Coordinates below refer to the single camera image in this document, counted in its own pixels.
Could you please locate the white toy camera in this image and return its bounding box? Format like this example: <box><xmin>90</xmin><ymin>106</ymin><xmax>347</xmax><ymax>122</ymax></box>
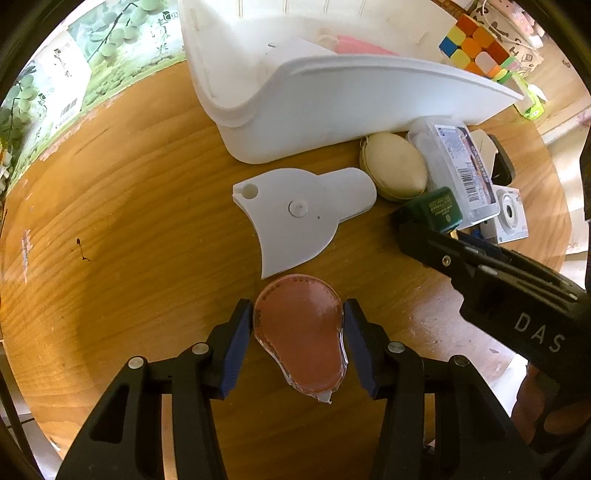
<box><xmin>480</xmin><ymin>187</ymin><xmax>529</xmax><ymax>244</ymax></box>

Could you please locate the beige power adapter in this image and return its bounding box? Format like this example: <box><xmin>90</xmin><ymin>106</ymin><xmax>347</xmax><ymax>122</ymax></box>
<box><xmin>468</xmin><ymin>129</ymin><xmax>497</xmax><ymax>153</ymax></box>

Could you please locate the multicolour puzzle cube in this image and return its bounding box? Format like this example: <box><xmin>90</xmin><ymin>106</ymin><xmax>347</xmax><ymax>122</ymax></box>
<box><xmin>438</xmin><ymin>14</ymin><xmax>520</xmax><ymax>84</ymax></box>

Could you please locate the person's right hand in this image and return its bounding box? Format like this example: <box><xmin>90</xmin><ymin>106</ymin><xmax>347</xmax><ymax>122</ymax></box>
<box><xmin>512</xmin><ymin>364</ymin><xmax>591</xmax><ymax>444</ymax></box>

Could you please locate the pink dotted case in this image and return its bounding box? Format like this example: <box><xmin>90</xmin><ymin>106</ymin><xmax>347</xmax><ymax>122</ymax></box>
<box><xmin>489</xmin><ymin>0</ymin><xmax>546</xmax><ymax>28</ymax></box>

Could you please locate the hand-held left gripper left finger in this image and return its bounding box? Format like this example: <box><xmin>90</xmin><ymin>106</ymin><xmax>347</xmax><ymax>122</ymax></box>
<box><xmin>55</xmin><ymin>299</ymin><xmax>254</xmax><ymax>480</ymax></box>

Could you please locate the white plastic tape holder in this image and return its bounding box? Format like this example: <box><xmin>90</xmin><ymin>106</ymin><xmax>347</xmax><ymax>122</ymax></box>
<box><xmin>232</xmin><ymin>167</ymin><xmax>377</xmax><ymax>280</ymax></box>

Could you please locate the grape printed wall strip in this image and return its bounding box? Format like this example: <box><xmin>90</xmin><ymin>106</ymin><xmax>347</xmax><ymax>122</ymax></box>
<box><xmin>0</xmin><ymin>0</ymin><xmax>185</xmax><ymax>185</ymax></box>

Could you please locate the black power adapter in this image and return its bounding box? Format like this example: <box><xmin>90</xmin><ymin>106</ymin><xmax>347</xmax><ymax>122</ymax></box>
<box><xmin>489</xmin><ymin>134</ymin><xmax>515</xmax><ymax>185</ymax></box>

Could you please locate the clear plastic box with label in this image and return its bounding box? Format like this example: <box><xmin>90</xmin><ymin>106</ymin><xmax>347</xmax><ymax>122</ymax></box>
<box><xmin>406</xmin><ymin>117</ymin><xmax>502</xmax><ymax>229</ymax></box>

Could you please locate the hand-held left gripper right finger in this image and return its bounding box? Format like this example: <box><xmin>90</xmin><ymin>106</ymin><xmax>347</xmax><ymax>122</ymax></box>
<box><xmin>342</xmin><ymin>298</ymin><xmax>541</xmax><ymax>480</ymax></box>

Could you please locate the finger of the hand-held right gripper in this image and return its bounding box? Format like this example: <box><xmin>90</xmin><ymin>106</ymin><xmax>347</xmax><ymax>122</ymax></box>
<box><xmin>392</xmin><ymin>210</ymin><xmax>490</xmax><ymax>289</ymax></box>
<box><xmin>455</xmin><ymin>231</ymin><xmax>513</xmax><ymax>264</ymax></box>

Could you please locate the green cap perfume bottle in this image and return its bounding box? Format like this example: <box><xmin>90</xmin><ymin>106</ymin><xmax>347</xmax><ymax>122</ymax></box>
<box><xmin>402</xmin><ymin>187</ymin><xmax>462</xmax><ymax>236</ymax></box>

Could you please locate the white plastic storage bin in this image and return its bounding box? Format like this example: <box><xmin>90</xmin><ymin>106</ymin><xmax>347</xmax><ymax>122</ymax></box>
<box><xmin>178</xmin><ymin>0</ymin><xmax>525</xmax><ymax>164</ymax></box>

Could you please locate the pink correction tape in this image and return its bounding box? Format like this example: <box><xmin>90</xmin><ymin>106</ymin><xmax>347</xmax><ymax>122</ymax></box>
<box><xmin>253</xmin><ymin>274</ymin><xmax>348</xmax><ymax>404</ymax></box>

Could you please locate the letter printed paper bag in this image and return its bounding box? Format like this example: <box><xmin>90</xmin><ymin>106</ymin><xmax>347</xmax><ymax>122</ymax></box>
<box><xmin>462</xmin><ymin>0</ymin><xmax>546</xmax><ymax>70</ymax></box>

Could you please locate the green tissue pack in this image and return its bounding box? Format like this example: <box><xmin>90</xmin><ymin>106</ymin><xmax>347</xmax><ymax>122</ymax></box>
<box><xmin>515</xmin><ymin>74</ymin><xmax>550</xmax><ymax>121</ymax></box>

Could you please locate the white carton box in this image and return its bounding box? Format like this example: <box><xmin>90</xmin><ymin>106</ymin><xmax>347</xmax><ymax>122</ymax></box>
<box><xmin>34</xmin><ymin>44</ymin><xmax>93</xmax><ymax>125</ymax></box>

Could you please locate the round beige compact case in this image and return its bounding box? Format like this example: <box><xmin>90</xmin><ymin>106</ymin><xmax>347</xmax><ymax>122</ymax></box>
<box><xmin>359</xmin><ymin>131</ymin><xmax>428</xmax><ymax>201</ymax></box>

